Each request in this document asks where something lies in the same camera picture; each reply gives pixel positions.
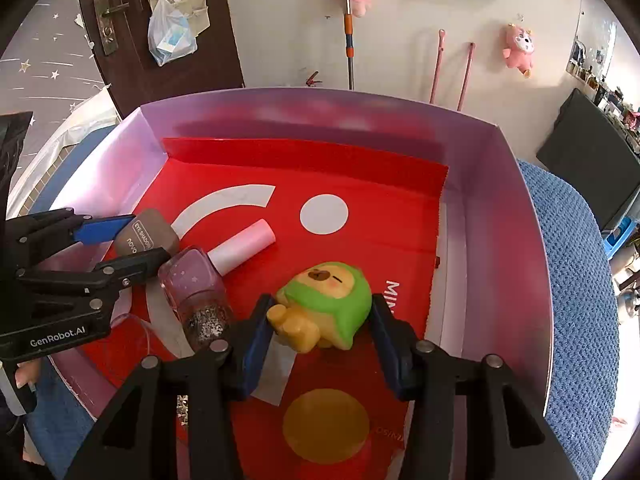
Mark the wall mirror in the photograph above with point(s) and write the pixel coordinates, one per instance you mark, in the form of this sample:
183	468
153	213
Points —
595	25

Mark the white bed sheet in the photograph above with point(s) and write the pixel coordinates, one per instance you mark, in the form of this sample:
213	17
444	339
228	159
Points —
65	130

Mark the pink cardboard box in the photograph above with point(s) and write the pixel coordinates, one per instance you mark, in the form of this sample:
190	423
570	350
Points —
500	260

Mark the blue plastic stool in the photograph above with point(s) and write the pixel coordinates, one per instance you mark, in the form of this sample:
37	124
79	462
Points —
617	240

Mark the red paper bag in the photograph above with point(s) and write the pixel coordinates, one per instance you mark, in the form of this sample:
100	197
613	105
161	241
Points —
350	180

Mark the black covered table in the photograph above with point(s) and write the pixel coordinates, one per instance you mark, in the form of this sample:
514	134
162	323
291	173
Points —
585	150

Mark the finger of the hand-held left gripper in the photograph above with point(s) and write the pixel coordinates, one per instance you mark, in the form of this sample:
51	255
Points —
135	262
100	230

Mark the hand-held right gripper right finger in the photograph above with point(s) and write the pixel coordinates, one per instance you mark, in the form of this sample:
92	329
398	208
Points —
392	365

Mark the dark brown door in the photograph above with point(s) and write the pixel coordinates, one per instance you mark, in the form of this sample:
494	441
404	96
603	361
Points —
220	35

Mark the clear plastic piece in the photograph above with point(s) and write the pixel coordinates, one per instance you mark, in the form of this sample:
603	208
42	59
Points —
131	325

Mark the brown eyeshadow case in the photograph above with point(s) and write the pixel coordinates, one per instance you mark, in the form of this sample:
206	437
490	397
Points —
150	232

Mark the row of cosmetic bottles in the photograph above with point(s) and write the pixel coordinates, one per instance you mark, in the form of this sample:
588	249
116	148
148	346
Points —
605	90

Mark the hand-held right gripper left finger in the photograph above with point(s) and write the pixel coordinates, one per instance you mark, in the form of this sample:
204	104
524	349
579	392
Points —
255	355

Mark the yellow round disc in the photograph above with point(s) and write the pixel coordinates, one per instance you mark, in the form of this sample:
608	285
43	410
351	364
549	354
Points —
325	425

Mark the pink plush toy with face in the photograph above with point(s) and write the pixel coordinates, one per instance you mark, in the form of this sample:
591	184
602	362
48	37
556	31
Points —
519	47

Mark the pink nail polish bottle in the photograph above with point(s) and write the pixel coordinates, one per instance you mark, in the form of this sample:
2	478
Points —
195	290

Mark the pink stick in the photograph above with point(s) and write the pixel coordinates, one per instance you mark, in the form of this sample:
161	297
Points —
437	65
466	75

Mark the dark cloth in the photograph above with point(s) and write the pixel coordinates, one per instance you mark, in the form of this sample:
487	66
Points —
15	160

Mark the white plastic bag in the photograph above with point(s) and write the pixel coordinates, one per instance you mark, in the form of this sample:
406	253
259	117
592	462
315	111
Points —
170	40

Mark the person's left hand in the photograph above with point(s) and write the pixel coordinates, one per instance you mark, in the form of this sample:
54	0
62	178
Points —
25	375

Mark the green and yellow bear toy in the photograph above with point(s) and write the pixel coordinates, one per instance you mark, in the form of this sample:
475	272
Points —
325	305

